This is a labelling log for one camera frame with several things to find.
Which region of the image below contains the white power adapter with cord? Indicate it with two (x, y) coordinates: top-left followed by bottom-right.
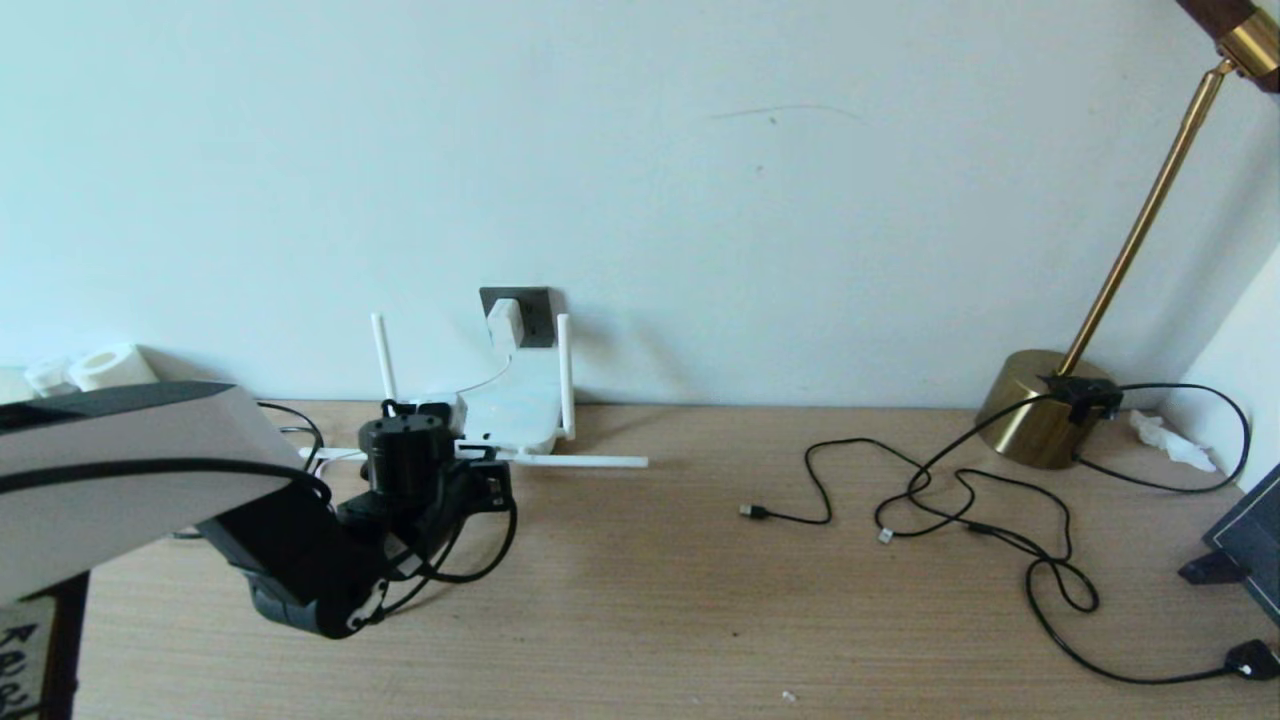
(440, 298), (525, 401)

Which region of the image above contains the black ethernet cable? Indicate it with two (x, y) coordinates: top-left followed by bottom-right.
(255, 400), (327, 471)

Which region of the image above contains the white router with antennas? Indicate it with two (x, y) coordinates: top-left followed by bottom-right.
(298, 313), (651, 471)

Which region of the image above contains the white paper roll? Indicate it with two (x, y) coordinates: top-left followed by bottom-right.
(68, 343), (161, 393)

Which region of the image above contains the brass desk lamp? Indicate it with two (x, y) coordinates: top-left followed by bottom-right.
(975, 0), (1280, 471)

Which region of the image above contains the crumpled white tissue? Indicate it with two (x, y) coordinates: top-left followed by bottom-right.
(1127, 410), (1217, 474)

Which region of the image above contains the black clip stand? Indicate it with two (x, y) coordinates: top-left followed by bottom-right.
(1176, 548), (1251, 586)

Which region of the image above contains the dark teal printed box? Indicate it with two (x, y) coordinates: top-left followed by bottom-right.
(1203, 462), (1280, 631)

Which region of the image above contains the grey wall socket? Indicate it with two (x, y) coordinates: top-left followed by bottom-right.
(480, 287), (557, 349)

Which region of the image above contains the black USB cable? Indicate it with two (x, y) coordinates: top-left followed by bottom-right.
(741, 438), (1076, 563)

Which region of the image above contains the black lamp cord with plug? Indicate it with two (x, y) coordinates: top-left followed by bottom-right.
(873, 375), (1280, 686)

